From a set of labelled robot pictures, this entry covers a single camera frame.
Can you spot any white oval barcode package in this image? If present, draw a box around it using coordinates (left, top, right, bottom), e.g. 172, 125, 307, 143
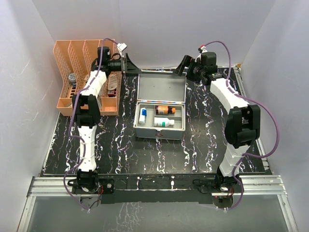
108, 73, 118, 91

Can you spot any orange plastic file organizer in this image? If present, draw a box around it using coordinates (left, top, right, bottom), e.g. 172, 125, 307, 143
53, 40, 122, 116

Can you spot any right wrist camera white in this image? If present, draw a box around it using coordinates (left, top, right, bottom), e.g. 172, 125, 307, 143
198, 44, 207, 57

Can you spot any aluminium frame rail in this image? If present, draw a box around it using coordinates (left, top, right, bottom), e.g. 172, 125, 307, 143
18, 175, 298, 232

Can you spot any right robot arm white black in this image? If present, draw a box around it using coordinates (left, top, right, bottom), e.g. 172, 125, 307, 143
174, 51, 261, 192

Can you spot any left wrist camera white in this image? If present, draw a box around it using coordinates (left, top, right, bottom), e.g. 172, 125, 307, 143
117, 43, 127, 58

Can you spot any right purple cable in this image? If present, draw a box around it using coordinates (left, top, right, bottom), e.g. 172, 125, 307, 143
204, 41, 280, 210

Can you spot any grey metal case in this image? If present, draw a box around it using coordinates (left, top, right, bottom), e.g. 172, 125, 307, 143
133, 72, 186, 140

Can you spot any brown bottle orange cap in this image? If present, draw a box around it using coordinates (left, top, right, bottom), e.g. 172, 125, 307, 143
155, 105, 176, 115

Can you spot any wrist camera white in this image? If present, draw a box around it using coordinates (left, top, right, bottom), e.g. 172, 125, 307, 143
117, 43, 127, 58
198, 44, 207, 57

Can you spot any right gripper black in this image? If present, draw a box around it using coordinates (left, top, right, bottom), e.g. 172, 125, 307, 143
172, 56, 205, 84

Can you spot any white blue bandage roll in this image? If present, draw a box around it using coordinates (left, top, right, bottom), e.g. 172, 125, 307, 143
139, 107, 147, 125

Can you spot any red white small box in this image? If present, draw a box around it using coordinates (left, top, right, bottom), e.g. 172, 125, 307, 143
108, 89, 117, 97

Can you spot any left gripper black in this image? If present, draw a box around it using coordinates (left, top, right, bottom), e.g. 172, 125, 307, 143
109, 54, 143, 77

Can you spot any grey plastic divided tray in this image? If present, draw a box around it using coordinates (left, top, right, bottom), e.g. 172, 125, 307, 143
134, 103, 185, 131

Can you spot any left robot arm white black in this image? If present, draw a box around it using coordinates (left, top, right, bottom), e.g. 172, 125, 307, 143
72, 46, 141, 193

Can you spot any round tape tin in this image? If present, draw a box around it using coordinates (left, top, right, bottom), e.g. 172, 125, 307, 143
68, 73, 76, 85

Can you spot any white bottle white cap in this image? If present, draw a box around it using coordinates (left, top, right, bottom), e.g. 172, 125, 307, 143
154, 117, 175, 127

